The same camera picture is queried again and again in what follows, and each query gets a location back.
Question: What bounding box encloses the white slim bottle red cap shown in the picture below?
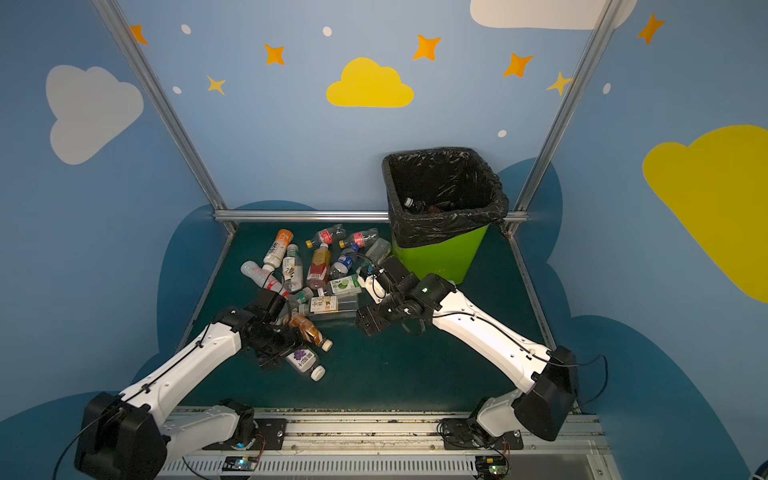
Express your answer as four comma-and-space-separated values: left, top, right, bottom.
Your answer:
362, 274, 388, 304

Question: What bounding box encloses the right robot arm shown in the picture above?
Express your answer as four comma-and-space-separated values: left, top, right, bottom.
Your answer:
357, 273, 578, 445

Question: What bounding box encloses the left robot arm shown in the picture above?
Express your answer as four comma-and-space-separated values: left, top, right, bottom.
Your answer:
74, 309, 305, 479

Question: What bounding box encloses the green trash bin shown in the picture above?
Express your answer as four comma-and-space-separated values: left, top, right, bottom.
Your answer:
392, 226, 488, 285

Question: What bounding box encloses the black bin liner bag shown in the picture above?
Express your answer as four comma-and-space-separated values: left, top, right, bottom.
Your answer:
381, 147, 509, 248

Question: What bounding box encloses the purple grape juice bottle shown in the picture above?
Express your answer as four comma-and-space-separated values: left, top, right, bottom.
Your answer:
284, 347, 326, 382

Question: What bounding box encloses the brown milk tea bottle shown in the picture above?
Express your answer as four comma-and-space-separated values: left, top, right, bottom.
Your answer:
288, 313, 333, 352

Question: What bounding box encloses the large clear green band bottle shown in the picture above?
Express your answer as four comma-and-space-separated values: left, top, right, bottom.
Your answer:
287, 287, 314, 308

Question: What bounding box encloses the clear bottle green cap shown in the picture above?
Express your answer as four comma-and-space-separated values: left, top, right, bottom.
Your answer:
364, 238, 392, 264

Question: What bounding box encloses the lime label square bottle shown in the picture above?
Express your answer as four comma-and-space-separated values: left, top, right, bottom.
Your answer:
329, 274, 364, 297

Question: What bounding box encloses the bee label clear bottle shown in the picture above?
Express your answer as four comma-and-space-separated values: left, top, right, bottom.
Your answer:
282, 244, 304, 293

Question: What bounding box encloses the osmanthus oolong square bottle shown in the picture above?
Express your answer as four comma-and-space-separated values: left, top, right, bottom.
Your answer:
301, 295, 359, 321

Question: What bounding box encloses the blue label bottle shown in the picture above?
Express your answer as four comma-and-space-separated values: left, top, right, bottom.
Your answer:
329, 245, 360, 280

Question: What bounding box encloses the dark red juice bottle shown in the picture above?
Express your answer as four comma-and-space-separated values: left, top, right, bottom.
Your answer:
306, 243, 331, 291

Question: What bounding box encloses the orange cap white bottle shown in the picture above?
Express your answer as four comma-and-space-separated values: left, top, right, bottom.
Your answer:
263, 229, 294, 272

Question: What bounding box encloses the red label crushed bottle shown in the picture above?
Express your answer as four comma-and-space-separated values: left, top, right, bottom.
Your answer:
403, 197, 443, 214

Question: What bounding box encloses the clear bottle yellow cap red label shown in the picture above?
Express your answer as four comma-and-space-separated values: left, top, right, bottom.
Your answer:
305, 223, 347, 249

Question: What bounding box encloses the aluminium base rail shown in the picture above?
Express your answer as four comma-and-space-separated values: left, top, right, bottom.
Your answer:
138, 406, 620, 479

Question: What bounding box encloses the aluminium frame back bar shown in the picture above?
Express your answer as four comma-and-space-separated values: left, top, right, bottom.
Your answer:
214, 210, 389, 223

